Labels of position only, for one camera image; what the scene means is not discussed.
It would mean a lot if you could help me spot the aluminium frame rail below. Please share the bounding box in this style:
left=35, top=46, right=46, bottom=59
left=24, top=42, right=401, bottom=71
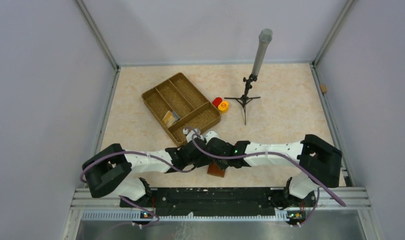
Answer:
left=62, top=187, right=384, bottom=240

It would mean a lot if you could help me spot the brown leather card holder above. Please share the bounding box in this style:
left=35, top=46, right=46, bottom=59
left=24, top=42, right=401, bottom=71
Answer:
left=207, top=163, right=226, bottom=178

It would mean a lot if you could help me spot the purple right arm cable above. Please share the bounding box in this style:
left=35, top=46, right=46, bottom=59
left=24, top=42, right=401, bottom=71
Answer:
left=183, top=125, right=348, bottom=227

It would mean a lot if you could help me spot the woven brown divided tray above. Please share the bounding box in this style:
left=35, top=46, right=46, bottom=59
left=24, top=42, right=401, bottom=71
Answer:
left=141, top=72, right=221, bottom=147

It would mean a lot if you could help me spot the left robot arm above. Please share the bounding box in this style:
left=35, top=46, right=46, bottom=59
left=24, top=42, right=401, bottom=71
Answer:
left=79, top=129, right=218, bottom=207

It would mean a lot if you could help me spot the grey tube on stand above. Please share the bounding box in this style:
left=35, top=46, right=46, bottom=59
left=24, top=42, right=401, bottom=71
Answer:
left=251, top=28, right=273, bottom=77

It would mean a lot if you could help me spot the red cylinder button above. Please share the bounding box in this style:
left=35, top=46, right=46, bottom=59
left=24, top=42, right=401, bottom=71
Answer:
left=212, top=97, right=223, bottom=108

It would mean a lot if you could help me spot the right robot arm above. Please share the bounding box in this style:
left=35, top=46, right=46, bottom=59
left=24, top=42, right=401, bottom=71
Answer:
left=203, top=131, right=345, bottom=206

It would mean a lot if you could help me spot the black tripod stand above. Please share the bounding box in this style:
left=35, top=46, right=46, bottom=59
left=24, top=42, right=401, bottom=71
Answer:
left=224, top=74, right=261, bottom=126

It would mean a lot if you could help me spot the gold card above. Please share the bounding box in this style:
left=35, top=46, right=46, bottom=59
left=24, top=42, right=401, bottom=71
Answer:
left=161, top=110, right=180, bottom=128

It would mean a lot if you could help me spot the small wooden wall block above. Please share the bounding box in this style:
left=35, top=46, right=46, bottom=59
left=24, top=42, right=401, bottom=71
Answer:
left=319, top=83, right=328, bottom=94

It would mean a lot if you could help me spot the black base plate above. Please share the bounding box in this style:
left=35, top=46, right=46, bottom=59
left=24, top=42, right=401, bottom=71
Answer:
left=136, top=187, right=316, bottom=217

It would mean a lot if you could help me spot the orange cylinder button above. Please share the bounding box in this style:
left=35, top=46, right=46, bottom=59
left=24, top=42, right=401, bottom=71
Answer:
left=217, top=100, right=229, bottom=114

